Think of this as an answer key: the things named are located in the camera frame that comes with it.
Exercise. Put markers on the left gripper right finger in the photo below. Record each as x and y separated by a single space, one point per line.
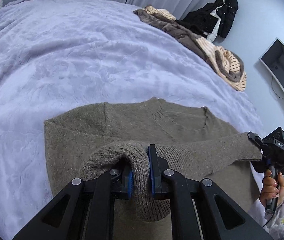
199 209

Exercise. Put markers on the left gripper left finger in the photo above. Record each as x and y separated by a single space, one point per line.
82 209

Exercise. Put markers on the olive knit sweater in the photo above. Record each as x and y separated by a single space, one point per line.
88 140

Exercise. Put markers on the floral pyjama sleeve forearm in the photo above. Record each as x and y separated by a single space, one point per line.
275 225

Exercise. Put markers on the person's right hand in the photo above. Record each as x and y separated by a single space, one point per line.
272 188

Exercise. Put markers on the brown and striped blanket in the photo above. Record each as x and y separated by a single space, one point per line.
225 63

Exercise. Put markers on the black jacket on hanger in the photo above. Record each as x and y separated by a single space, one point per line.
213 20

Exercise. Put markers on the lavender plush bed blanket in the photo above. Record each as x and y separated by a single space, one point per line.
56 55

